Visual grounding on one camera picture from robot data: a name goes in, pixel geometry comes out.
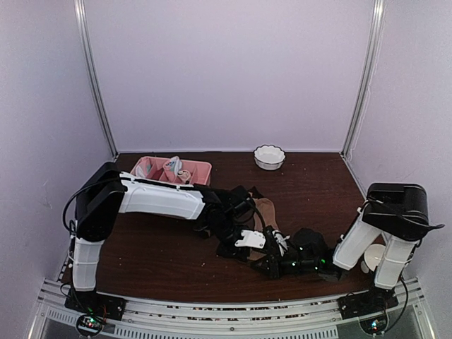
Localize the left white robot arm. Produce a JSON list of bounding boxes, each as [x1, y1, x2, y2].
[[62, 162, 262, 314]]

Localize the rolled socks in box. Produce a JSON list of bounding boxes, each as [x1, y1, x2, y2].
[[163, 156, 191, 184]]

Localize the pink divided storage box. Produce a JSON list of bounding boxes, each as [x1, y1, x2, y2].
[[131, 156, 212, 186]]

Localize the tan ribbed sock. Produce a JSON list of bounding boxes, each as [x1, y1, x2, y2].
[[248, 198, 280, 261]]

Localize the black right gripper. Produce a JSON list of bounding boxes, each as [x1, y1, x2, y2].
[[251, 252, 320, 281]]

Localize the left aluminium corner post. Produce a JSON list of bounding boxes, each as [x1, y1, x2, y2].
[[73, 0, 119, 160]]

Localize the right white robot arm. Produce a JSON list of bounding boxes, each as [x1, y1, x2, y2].
[[241, 183, 444, 312]]

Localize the aluminium front rail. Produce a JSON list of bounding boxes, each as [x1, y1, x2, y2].
[[25, 279, 437, 338]]

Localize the aluminium corner post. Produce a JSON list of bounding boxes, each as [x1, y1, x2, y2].
[[341, 0, 385, 160], [73, 0, 119, 160]]

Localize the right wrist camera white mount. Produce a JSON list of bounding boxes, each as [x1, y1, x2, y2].
[[273, 230, 290, 257]]

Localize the right aluminium corner post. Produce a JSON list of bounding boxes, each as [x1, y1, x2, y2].
[[341, 0, 385, 160]]

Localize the white scalloped ceramic bowl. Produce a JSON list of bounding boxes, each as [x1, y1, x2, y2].
[[254, 145, 286, 171]]

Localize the brown argyle patterned sock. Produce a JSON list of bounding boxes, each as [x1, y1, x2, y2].
[[193, 220, 217, 239]]

